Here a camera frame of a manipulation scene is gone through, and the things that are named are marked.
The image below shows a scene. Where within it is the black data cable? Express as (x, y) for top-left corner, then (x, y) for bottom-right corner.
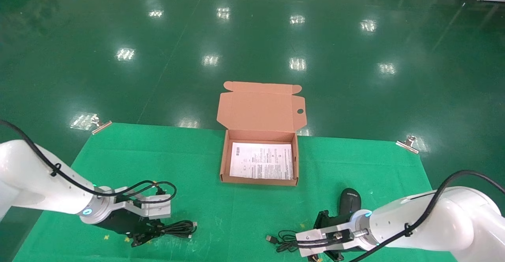
(132, 220), (198, 245)

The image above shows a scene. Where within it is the open brown cardboard box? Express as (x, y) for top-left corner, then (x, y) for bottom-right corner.
(216, 81), (306, 186)

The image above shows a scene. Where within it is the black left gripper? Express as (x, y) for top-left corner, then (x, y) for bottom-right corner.
(96, 210), (166, 248)

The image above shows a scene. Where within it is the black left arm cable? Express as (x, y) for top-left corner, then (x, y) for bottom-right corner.
(0, 120), (177, 204)

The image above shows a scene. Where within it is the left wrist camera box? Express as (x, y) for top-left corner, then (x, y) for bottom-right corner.
(114, 193), (172, 220)

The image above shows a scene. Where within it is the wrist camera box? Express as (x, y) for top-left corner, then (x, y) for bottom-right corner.
(114, 193), (172, 220)
(295, 219), (357, 257)

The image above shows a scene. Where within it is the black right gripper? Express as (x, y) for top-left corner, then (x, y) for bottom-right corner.
(309, 210), (356, 262)

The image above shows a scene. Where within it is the green table mat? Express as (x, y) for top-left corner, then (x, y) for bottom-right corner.
(12, 123), (462, 262)

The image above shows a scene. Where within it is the metal spring clip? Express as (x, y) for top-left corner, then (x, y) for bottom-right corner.
(396, 136), (419, 154)
(92, 116), (113, 135)

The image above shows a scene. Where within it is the black wired computer mouse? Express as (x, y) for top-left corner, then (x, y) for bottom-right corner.
(266, 188), (362, 253)

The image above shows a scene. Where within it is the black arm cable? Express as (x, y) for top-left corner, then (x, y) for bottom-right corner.
(349, 170), (505, 262)
(0, 120), (177, 204)

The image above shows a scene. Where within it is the white printed paper sheet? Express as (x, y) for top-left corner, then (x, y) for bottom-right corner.
(230, 142), (294, 180)

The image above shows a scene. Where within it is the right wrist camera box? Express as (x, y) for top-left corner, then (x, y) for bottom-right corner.
(295, 219), (357, 257)

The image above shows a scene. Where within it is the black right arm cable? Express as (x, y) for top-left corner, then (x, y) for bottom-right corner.
(349, 170), (505, 262)

